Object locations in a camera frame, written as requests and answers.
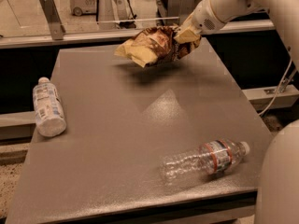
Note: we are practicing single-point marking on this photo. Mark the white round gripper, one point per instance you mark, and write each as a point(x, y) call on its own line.
point(205, 19)

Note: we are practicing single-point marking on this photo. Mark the brown chip bag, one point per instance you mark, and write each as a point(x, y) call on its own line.
point(156, 45)

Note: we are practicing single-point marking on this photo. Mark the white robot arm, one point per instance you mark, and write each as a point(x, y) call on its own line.
point(278, 191)

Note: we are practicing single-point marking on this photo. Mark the clear empty water bottle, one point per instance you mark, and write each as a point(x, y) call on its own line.
point(211, 158)

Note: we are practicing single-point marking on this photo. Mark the white labelled plastic bottle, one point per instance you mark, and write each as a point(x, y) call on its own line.
point(49, 113)

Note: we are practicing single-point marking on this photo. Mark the white wheeled cart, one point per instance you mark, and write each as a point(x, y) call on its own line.
point(81, 7)

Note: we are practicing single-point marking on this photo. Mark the right metal rail bracket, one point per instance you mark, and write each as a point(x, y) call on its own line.
point(185, 9)

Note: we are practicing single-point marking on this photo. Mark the metal rail bracket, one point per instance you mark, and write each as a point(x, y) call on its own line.
point(185, 9)
point(56, 27)

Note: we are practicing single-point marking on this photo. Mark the horizontal metal rail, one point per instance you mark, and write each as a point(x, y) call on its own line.
point(119, 35)

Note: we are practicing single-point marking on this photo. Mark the left metal rail bracket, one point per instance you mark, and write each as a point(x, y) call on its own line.
point(56, 27)

